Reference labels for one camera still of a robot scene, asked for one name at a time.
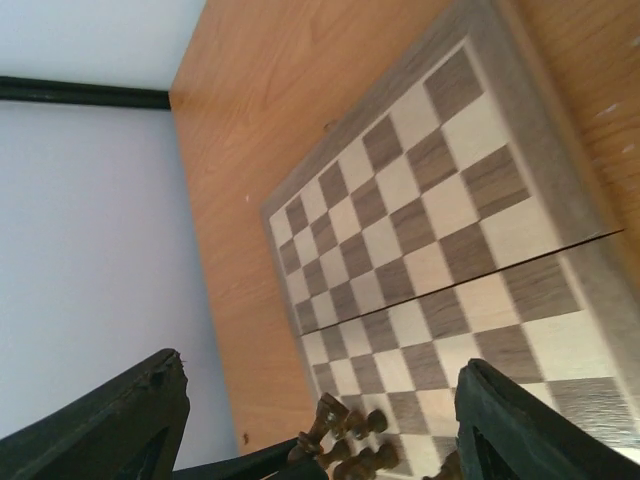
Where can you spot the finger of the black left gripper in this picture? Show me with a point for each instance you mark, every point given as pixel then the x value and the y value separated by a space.
pixel 268 463

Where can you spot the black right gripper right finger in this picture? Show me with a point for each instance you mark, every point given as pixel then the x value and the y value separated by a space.
pixel 507 433

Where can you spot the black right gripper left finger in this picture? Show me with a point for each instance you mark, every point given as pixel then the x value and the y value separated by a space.
pixel 131 427

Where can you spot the dark brown chess queen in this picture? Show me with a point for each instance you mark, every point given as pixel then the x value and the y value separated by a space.
pixel 450 469

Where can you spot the dark brown chess piece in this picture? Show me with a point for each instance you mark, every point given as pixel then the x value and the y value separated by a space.
pixel 361 425
pixel 330 417
pixel 341 451

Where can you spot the dark brown chess pawn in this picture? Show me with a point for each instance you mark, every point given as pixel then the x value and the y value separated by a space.
pixel 367 462

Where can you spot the wooden chessboard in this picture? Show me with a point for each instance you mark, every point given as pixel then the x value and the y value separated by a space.
pixel 449 216

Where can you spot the black aluminium frame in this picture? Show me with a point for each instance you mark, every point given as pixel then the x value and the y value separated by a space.
pixel 69 93

